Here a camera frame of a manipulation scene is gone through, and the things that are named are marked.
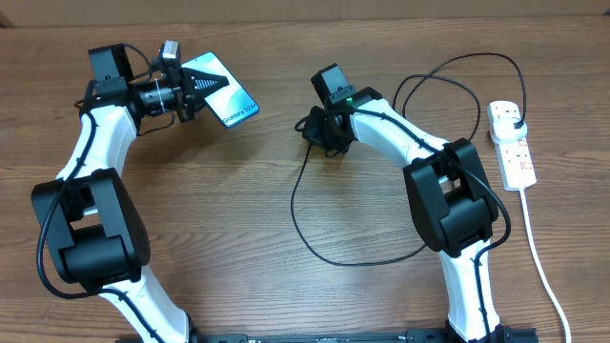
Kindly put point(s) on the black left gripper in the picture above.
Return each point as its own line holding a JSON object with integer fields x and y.
{"x": 186, "y": 103}

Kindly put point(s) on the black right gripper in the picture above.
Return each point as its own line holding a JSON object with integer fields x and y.
{"x": 313, "y": 131}

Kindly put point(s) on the blue Galaxy smartphone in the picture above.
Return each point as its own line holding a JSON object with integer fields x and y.
{"x": 231, "y": 104}

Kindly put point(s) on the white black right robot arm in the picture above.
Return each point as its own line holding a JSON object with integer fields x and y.
{"x": 449, "y": 197}

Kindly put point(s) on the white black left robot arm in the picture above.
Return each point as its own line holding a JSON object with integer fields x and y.
{"x": 92, "y": 240}

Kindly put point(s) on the white charger plug adapter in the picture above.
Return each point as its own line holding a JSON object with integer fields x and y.
{"x": 507, "y": 129}

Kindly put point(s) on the white power strip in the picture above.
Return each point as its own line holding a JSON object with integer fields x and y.
{"x": 514, "y": 159}

